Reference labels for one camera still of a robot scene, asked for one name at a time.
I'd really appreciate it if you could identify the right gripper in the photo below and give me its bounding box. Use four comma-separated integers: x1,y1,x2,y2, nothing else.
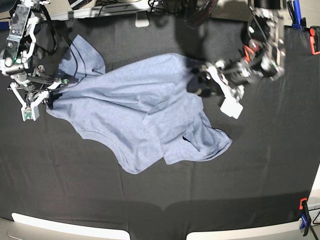
10,66,69,109

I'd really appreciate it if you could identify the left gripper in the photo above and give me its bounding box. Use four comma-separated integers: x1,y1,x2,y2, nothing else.
186,58,262,102

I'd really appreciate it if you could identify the light blue t-shirt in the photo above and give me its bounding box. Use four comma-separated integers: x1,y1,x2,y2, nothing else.
47,35,232,175

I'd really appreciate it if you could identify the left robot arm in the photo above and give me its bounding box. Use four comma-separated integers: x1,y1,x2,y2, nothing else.
186,0,286,101

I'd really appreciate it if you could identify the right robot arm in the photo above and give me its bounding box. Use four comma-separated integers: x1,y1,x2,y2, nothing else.
0,0,69,111

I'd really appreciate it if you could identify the black table cloth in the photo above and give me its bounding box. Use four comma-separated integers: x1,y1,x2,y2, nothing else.
0,28,320,240

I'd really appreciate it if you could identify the right rear blue clamp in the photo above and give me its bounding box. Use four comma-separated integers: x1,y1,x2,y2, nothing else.
286,0,306,31

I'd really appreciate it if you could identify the right rear orange clamp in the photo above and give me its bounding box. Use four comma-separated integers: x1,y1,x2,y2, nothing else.
309,25,320,55

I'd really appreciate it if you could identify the right front orange blue clamp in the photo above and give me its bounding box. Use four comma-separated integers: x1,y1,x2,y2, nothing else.
299,197,311,237

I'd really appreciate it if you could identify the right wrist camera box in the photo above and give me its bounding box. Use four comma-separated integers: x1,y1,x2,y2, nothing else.
20,105,40,122

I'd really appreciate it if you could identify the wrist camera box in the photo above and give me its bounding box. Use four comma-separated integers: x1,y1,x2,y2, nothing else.
20,105,40,122
220,98,244,119

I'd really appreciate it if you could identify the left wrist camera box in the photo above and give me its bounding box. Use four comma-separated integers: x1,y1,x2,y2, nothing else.
220,98,244,119

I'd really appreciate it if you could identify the white camera mount foot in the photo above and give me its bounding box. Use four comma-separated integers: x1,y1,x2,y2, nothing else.
135,11,150,28

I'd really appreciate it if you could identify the aluminium frame rail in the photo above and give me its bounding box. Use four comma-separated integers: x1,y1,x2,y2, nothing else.
42,6,111,21

